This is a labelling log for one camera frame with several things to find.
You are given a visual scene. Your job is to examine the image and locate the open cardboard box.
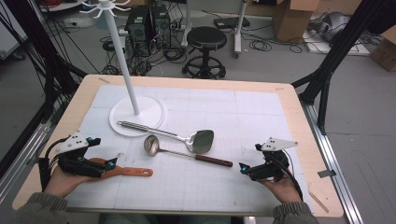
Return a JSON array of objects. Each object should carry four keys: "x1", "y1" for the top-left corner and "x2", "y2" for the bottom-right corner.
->
[{"x1": 271, "y1": 0, "x2": 321, "y2": 43}]

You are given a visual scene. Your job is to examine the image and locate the grey tape strip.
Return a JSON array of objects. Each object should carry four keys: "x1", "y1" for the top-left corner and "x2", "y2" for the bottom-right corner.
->
[{"x1": 317, "y1": 169, "x2": 337, "y2": 179}]

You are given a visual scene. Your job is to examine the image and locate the coiled black cable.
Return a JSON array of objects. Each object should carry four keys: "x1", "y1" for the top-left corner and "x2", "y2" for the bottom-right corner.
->
[{"x1": 248, "y1": 39, "x2": 273, "y2": 52}]

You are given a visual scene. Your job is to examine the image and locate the white stand leg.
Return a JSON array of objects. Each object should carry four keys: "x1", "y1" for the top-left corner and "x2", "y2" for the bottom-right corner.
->
[
  {"x1": 180, "y1": 0, "x2": 194, "y2": 49},
  {"x1": 233, "y1": 0, "x2": 248, "y2": 59}
]

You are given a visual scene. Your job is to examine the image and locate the steel ladle wooden handle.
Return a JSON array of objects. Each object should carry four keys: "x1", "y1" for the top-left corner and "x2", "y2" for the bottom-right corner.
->
[{"x1": 143, "y1": 134, "x2": 233, "y2": 168}]

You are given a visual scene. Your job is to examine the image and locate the person's right hand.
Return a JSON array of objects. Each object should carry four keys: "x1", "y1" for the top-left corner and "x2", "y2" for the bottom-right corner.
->
[{"x1": 260, "y1": 178, "x2": 303, "y2": 205}]

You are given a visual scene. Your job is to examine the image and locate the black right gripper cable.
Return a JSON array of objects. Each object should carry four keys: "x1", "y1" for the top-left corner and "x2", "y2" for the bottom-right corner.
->
[{"x1": 274, "y1": 150, "x2": 304, "y2": 202}]

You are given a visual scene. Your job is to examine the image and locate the closed cardboard box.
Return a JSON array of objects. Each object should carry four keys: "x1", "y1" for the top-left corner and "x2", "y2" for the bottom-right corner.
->
[{"x1": 369, "y1": 26, "x2": 396, "y2": 73}]

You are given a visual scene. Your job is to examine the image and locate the black metal frame with cables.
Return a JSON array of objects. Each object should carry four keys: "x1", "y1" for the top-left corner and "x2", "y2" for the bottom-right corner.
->
[{"x1": 0, "y1": 0, "x2": 90, "y2": 178}]

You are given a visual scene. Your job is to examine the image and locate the steel spatula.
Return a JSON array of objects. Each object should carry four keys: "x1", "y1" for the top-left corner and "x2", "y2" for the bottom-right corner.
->
[{"x1": 116, "y1": 120, "x2": 215, "y2": 155}]

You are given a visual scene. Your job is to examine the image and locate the brown wooden rice paddle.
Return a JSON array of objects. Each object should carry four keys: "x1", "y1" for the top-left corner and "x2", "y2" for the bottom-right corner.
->
[{"x1": 88, "y1": 157, "x2": 154, "y2": 180}]

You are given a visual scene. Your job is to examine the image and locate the white utensil stand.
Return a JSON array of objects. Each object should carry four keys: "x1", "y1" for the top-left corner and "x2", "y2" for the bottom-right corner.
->
[{"x1": 78, "y1": 0, "x2": 166, "y2": 138}]

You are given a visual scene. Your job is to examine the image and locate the aluminium rail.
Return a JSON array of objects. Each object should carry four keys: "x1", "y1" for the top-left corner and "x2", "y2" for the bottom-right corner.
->
[
  {"x1": 300, "y1": 102, "x2": 364, "y2": 224},
  {"x1": 0, "y1": 122, "x2": 52, "y2": 203}
]

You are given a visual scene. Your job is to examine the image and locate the person's left hand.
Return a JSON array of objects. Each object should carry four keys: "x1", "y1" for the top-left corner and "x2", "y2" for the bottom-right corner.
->
[{"x1": 45, "y1": 167, "x2": 101, "y2": 199}]

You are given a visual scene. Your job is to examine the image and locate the black computer tower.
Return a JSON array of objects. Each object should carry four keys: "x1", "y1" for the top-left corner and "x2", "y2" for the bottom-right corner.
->
[
  {"x1": 124, "y1": 6, "x2": 153, "y2": 57},
  {"x1": 150, "y1": 4, "x2": 172, "y2": 49}
]

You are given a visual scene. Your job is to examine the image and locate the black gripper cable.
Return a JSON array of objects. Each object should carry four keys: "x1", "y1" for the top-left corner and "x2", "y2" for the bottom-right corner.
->
[
  {"x1": 274, "y1": 150, "x2": 304, "y2": 202},
  {"x1": 37, "y1": 136, "x2": 70, "y2": 191}
]

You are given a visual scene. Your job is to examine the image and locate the white grid mat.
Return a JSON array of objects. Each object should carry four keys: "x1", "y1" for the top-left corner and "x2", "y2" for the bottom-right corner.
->
[{"x1": 64, "y1": 84, "x2": 315, "y2": 216}]

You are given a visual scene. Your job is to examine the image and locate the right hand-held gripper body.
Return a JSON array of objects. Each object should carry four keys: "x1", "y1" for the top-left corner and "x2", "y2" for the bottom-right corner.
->
[{"x1": 248, "y1": 136, "x2": 299, "y2": 183}]

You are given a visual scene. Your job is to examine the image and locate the black round stool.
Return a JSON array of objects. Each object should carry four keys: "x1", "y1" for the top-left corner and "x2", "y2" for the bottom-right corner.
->
[{"x1": 181, "y1": 26, "x2": 228, "y2": 79}]

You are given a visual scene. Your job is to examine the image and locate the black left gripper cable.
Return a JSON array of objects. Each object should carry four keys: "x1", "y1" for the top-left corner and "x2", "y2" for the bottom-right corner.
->
[{"x1": 37, "y1": 136, "x2": 70, "y2": 191}]

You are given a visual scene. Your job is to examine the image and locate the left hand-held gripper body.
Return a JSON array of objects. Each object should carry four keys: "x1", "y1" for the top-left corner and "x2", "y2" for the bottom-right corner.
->
[{"x1": 55, "y1": 130, "x2": 106, "y2": 179}]

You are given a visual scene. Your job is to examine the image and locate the black flat device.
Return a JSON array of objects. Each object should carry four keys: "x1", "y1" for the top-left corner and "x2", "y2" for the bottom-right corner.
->
[{"x1": 213, "y1": 16, "x2": 251, "y2": 30}]

